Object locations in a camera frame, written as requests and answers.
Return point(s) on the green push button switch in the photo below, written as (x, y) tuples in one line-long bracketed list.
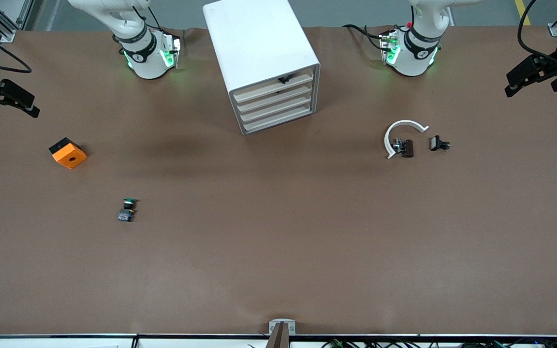
[(126, 215)]

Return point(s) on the orange box with black base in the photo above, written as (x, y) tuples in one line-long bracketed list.
[(70, 157)]

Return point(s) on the small black triangular part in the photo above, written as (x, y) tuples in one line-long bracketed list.
[(285, 79)]

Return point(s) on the brown paper table cover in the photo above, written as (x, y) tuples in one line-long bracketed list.
[(278, 232)]

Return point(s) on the small black switch part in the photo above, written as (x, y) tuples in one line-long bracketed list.
[(435, 143)]

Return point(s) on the black and metal switch part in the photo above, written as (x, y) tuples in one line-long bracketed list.
[(407, 148)]

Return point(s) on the white table edge rail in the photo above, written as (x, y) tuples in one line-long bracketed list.
[(65, 340)]

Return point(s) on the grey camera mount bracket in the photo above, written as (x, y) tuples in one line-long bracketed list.
[(282, 328)]

